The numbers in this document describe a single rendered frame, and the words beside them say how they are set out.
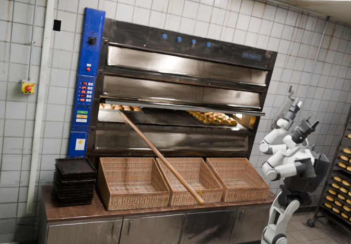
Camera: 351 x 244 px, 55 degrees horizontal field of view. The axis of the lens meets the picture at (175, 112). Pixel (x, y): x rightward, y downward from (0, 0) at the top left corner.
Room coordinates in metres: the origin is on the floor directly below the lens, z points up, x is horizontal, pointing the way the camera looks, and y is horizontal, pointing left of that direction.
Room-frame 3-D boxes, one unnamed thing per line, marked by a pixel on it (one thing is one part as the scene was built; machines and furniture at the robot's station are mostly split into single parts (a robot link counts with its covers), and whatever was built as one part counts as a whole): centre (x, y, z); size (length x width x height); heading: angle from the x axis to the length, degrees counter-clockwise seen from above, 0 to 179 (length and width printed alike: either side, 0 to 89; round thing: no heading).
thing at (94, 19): (3.64, 1.25, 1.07); 1.93 x 0.16 x 2.15; 28
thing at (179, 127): (3.34, -0.10, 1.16); 1.80 x 0.06 x 0.04; 118
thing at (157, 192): (2.81, 0.26, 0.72); 0.56 x 0.49 x 0.28; 118
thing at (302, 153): (2.55, -1.09, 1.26); 0.34 x 0.30 x 0.36; 170
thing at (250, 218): (3.02, -0.15, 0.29); 2.42 x 0.56 x 0.58; 118
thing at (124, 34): (3.34, -0.10, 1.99); 1.80 x 0.08 x 0.21; 118
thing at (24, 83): (2.57, 1.18, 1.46); 0.10 x 0.07 x 0.10; 118
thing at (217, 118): (3.99, -0.42, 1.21); 0.61 x 0.48 x 0.06; 28
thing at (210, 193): (3.09, -0.25, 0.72); 0.56 x 0.49 x 0.28; 119
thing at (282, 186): (2.58, -1.12, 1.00); 0.28 x 0.13 x 0.18; 115
